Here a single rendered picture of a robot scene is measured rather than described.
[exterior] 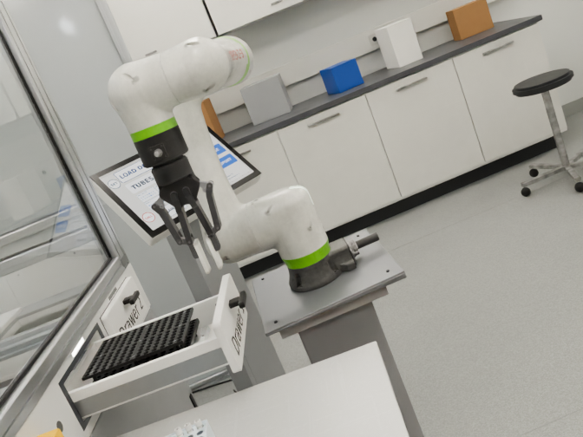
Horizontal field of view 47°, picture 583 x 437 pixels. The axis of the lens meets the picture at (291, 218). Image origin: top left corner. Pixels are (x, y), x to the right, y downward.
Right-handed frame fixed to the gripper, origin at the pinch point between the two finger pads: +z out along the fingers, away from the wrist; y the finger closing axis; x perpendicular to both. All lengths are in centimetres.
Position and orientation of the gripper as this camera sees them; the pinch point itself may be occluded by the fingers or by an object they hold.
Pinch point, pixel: (208, 254)
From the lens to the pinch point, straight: 135.3
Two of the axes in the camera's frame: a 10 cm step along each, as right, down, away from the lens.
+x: -0.1, -2.5, 9.7
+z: 3.6, 9.0, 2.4
